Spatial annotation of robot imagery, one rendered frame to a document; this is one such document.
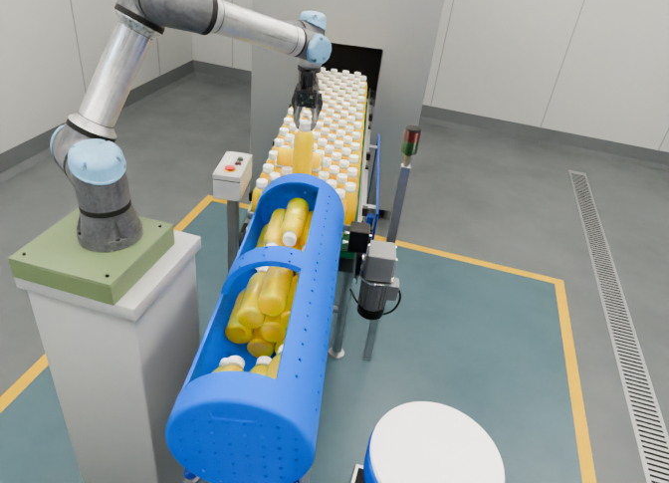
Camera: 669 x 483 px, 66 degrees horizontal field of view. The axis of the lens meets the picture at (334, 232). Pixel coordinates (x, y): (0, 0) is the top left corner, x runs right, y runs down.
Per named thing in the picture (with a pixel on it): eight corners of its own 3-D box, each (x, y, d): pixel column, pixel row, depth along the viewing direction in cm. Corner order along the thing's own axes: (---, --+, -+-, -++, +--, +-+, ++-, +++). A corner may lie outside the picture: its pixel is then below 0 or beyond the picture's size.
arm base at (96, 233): (64, 246, 123) (55, 211, 118) (99, 214, 136) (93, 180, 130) (123, 257, 122) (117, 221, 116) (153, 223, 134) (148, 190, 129)
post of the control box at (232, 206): (228, 369, 250) (226, 188, 195) (230, 362, 254) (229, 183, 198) (236, 370, 250) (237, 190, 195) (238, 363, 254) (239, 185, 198)
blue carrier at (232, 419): (175, 486, 106) (150, 393, 90) (261, 244, 179) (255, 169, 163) (314, 499, 104) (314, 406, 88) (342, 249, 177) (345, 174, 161)
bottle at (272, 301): (252, 312, 124) (266, 266, 139) (279, 322, 125) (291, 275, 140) (261, 291, 120) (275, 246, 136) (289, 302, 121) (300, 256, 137)
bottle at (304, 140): (310, 181, 179) (314, 130, 168) (289, 178, 179) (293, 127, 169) (313, 172, 185) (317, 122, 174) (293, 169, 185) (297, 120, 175)
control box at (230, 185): (212, 198, 188) (212, 173, 183) (226, 173, 205) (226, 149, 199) (240, 201, 188) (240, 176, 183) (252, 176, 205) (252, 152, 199)
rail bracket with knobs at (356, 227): (340, 254, 185) (344, 230, 180) (342, 242, 191) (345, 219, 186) (368, 257, 185) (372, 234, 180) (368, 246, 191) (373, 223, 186)
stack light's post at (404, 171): (362, 360, 264) (400, 166, 204) (363, 354, 268) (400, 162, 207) (370, 361, 264) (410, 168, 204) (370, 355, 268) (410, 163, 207)
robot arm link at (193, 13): (166, -30, 103) (340, 33, 137) (145, -39, 110) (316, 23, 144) (154, 29, 107) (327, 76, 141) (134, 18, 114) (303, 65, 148)
